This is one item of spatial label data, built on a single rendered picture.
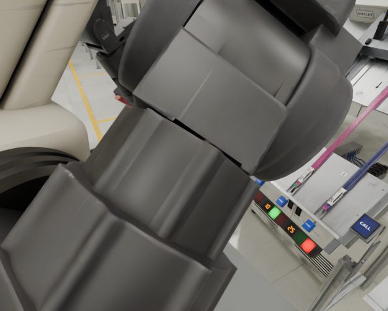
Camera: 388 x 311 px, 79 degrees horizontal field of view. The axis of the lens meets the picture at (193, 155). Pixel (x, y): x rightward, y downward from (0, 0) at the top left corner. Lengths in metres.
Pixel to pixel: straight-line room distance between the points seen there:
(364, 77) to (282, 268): 1.04
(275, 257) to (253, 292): 0.82
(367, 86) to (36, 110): 0.94
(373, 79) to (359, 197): 0.40
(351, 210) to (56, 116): 0.76
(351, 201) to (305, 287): 0.81
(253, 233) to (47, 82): 1.53
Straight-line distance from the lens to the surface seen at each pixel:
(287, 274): 1.53
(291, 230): 0.84
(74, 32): 0.19
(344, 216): 0.81
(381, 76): 1.01
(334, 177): 0.85
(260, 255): 1.55
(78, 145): 0.17
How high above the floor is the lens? 1.29
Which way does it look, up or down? 36 degrees down
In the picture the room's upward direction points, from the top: straight up
